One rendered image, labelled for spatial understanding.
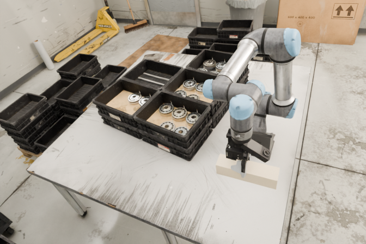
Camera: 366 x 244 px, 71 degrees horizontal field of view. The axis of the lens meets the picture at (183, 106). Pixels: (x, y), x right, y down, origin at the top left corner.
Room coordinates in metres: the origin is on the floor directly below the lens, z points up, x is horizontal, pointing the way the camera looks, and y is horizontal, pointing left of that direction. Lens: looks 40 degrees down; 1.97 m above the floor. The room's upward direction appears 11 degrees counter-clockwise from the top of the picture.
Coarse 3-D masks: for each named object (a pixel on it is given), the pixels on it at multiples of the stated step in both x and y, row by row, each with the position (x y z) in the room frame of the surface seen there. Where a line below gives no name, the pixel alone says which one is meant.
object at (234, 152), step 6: (228, 132) 0.64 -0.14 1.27; (228, 138) 0.64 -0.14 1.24; (228, 144) 0.63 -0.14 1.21; (234, 144) 0.61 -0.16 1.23; (240, 144) 0.60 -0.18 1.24; (228, 150) 0.60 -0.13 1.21; (234, 150) 0.59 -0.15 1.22; (240, 150) 0.59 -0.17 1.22; (228, 156) 0.60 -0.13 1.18; (234, 156) 0.60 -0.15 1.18; (240, 156) 0.58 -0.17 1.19; (246, 156) 0.57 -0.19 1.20
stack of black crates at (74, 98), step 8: (80, 80) 2.43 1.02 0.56; (88, 80) 2.41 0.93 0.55; (96, 80) 2.35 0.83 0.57; (72, 88) 2.32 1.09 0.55; (80, 88) 2.38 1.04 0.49; (88, 88) 2.36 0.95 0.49; (96, 88) 2.23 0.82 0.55; (104, 88) 2.30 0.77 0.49; (56, 96) 2.16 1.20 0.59; (64, 96) 2.22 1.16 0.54; (72, 96) 2.26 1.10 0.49; (80, 96) 2.23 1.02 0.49; (88, 96) 2.12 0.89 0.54; (64, 104) 2.09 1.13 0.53; (72, 104) 2.01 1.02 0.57; (80, 104) 2.02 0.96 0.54; (88, 104) 2.08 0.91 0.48; (72, 112) 2.07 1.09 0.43; (80, 112) 1.99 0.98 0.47
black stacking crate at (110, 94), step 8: (120, 80) 1.70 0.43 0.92; (112, 88) 1.63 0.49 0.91; (120, 88) 1.68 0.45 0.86; (128, 88) 1.66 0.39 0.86; (136, 88) 1.60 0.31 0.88; (144, 88) 1.54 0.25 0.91; (104, 96) 1.56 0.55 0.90; (112, 96) 1.61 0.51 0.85; (144, 96) 1.56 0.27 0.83; (104, 112) 1.44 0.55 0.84; (112, 112) 1.38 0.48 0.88; (128, 120) 1.27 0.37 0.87
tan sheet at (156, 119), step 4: (156, 112) 1.35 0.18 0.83; (188, 112) 1.28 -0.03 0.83; (152, 116) 1.32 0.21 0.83; (156, 116) 1.31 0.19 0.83; (160, 116) 1.30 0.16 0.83; (168, 116) 1.28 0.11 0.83; (148, 120) 1.28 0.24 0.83; (152, 120) 1.27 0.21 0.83; (156, 120) 1.26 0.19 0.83; (160, 120) 1.26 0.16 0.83; (164, 120) 1.25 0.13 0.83; (168, 120) 1.24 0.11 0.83; (184, 120) 1.21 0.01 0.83; (156, 124) 1.23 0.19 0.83; (160, 124) 1.22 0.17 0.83; (176, 124) 1.19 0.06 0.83; (180, 124) 1.18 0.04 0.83; (184, 124) 1.18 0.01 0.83; (188, 128) 1.14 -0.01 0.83
